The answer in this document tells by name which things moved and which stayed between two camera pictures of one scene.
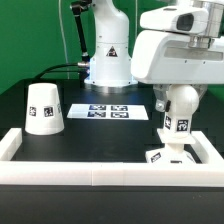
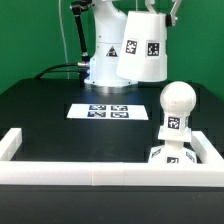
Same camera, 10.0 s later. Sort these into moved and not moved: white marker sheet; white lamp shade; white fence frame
Moved: white lamp shade
Not moved: white fence frame; white marker sheet
